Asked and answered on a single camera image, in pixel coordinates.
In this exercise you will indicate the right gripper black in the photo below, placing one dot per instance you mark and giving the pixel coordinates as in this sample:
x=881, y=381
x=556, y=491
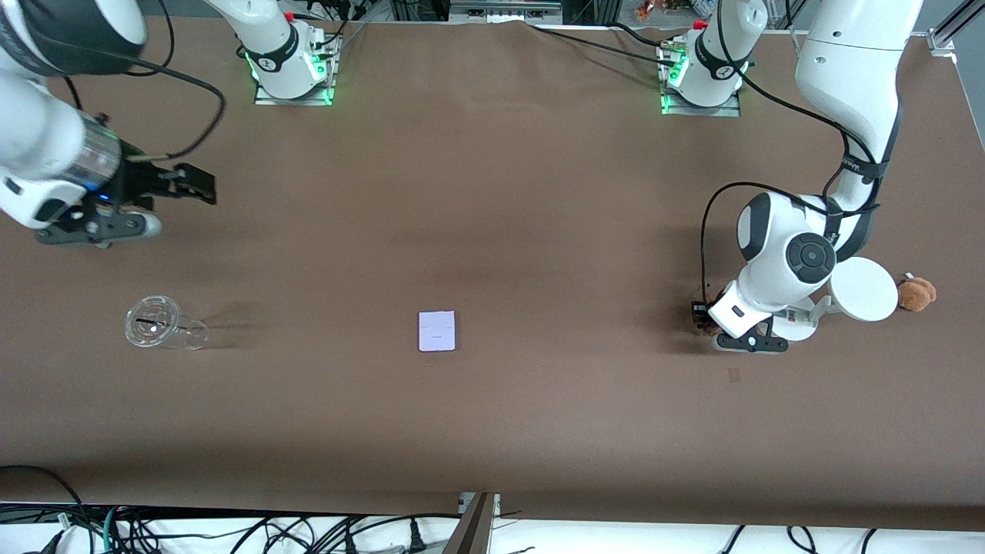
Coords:
x=141, y=182

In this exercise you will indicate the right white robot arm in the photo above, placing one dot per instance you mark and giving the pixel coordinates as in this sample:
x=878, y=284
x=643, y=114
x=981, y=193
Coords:
x=38, y=131

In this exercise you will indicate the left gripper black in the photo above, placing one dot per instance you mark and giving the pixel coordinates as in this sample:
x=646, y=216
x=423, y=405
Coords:
x=699, y=313

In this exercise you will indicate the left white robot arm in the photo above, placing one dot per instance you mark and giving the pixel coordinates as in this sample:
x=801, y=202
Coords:
x=846, y=61

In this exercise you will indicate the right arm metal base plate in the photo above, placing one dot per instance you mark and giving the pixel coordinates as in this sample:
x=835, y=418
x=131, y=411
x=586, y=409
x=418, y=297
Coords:
x=292, y=101

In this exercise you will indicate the diagonal aluminium strut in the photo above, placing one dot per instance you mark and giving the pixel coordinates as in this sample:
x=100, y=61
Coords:
x=962, y=17

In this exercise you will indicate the clear plastic cup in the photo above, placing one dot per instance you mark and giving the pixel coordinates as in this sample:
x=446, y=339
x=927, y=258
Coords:
x=154, y=322

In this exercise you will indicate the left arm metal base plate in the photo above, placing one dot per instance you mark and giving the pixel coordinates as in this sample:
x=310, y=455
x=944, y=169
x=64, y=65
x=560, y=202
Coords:
x=700, y=112

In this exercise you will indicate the brown lion statue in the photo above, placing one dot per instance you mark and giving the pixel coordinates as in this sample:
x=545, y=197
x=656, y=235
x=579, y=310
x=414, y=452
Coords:
x=713, y=330

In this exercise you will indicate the small orange toy figure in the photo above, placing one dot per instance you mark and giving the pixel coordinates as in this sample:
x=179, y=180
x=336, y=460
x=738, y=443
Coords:
x=650, y=8

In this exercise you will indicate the aluminium profile table leg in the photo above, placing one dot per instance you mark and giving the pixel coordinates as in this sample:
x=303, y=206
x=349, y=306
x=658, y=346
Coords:
x=473, y=531

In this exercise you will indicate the metal corner bracket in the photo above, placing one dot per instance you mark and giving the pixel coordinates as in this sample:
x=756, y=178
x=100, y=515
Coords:
x=940, y=42

